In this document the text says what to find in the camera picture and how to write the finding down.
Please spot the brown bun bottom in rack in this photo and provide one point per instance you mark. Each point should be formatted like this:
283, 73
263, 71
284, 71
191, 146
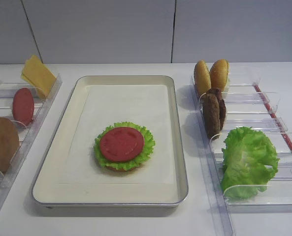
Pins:
9, 143

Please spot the golden bun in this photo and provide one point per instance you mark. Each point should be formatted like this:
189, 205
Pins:
219, 74
202, 77

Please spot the green lettuce leaf on bun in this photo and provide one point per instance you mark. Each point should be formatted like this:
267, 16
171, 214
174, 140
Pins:
148, 148

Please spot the large green lettuce leaf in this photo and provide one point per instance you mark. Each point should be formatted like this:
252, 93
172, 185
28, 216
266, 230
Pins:
249, 162

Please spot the rear yellow cheese slice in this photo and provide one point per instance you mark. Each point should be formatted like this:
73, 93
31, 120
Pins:
34, 71

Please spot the brown meat patty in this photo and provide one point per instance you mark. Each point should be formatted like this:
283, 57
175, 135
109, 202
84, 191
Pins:
211, 114
222, 108

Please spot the left golden bun top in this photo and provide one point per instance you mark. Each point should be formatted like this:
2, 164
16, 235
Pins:
202, 77

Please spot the red tomato slice on lettuce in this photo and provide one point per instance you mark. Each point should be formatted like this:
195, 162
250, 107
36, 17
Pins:
121, 144

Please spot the bottom bun under lettuce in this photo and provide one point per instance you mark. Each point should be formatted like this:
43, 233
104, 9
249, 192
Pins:
121, 169

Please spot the clear acrylic rack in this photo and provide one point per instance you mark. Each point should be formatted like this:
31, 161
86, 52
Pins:
269, 213
26, 134

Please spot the front yellow cheese slice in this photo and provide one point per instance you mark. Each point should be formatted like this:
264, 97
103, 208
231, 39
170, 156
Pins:
48, 82

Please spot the left clear acrylic rack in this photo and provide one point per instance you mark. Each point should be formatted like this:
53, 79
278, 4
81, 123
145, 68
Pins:
26, 134

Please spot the cream metal baking tray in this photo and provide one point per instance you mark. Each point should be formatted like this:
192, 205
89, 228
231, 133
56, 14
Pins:
70, 175

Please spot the yellow cheese slice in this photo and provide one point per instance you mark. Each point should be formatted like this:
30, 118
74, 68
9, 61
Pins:
34, 71
48, 82

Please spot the red tomato slice in rack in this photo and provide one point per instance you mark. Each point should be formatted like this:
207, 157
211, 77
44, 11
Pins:
23, 106

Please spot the right clear acrylic rack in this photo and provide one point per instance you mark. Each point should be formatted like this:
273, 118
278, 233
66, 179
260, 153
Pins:
269, 213

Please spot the right golden bun top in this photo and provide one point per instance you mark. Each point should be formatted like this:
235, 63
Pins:
219, 74

